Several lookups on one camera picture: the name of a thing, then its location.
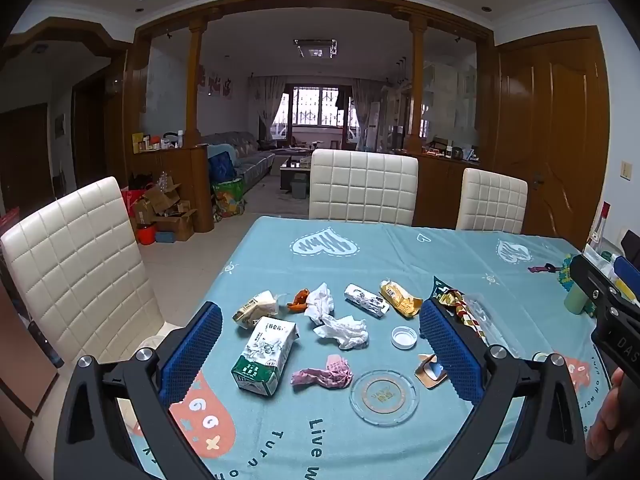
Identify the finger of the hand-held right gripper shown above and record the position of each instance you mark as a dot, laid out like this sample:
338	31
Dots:
624	269
590	280

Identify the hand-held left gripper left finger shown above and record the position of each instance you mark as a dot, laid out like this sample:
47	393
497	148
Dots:
192	355

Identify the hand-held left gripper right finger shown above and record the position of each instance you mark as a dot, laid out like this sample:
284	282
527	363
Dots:
450	355

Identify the small brown foil packet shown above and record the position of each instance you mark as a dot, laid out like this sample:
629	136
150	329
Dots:
427	372

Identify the red gold checkered wrapper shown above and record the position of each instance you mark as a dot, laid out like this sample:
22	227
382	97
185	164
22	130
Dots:
462	310

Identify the white round plastic lid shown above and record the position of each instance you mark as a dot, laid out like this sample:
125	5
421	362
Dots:
403	337

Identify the green and white milk carton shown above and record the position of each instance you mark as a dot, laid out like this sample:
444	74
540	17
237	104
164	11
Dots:
265	355

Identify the white tissue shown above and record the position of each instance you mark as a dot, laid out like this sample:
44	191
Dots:
320	302
345	332

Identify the pink paper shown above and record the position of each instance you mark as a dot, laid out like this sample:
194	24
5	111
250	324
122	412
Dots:
322	377

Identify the person's right hand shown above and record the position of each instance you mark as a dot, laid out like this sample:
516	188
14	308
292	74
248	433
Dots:
612	415

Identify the green beaded ornament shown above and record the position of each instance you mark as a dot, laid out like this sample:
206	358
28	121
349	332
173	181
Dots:
567	271

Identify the light green cup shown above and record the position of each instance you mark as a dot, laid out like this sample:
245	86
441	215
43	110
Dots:
576	301

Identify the red and white box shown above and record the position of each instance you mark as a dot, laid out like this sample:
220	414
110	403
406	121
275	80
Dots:
600	230

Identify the purple key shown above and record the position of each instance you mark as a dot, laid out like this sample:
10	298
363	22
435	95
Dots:
542	268

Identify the yellow snack wrapper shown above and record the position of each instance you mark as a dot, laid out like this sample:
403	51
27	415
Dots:
400	300

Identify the crumpled beige carton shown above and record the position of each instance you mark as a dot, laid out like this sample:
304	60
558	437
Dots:
252	307

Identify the white printed wrapper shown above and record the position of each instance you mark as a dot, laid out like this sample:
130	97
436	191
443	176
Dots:
365	301

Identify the orange crumpled wrapper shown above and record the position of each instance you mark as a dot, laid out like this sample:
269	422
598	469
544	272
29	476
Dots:
300	300

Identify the cream quilted leather chair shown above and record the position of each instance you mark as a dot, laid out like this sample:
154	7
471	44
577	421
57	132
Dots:
492	200
362	185
75	270

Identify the red bucket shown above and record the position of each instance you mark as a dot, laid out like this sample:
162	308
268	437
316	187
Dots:
146	235

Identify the blue printed tablecloth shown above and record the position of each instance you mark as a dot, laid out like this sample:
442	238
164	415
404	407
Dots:
350	270

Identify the pile of cardboard boxes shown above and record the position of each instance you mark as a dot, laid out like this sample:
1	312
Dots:
167	205

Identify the colourful printed bag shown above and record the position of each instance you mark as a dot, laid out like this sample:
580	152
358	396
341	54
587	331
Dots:
229	200

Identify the wooden partition counter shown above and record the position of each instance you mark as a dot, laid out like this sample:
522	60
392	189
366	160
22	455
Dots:
170	175
442	185

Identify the brown wooden cabinet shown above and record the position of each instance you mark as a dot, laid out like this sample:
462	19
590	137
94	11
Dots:
20	360

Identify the wooden door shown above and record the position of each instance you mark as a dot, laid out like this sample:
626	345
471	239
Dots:
550	110

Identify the blue bag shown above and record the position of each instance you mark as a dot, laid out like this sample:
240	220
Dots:
220	166

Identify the grey sofa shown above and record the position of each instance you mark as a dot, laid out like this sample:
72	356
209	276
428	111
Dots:
247	157

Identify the dark coffee table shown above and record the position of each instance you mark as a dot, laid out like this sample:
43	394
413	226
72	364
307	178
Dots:
295	165

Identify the white standing air conditioner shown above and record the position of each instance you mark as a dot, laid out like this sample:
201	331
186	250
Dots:
373	127

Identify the patterned curtain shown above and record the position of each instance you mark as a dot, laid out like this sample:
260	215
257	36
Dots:
267	105
362	95

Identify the barred window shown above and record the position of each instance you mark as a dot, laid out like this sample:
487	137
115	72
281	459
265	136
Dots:
317	106

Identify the rectangular ceiling light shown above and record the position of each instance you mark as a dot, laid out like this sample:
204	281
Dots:
315	49

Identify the wall light switch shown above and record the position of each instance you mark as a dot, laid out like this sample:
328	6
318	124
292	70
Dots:
625	169

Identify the pink wall decoration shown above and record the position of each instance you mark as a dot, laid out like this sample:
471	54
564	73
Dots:
215	82

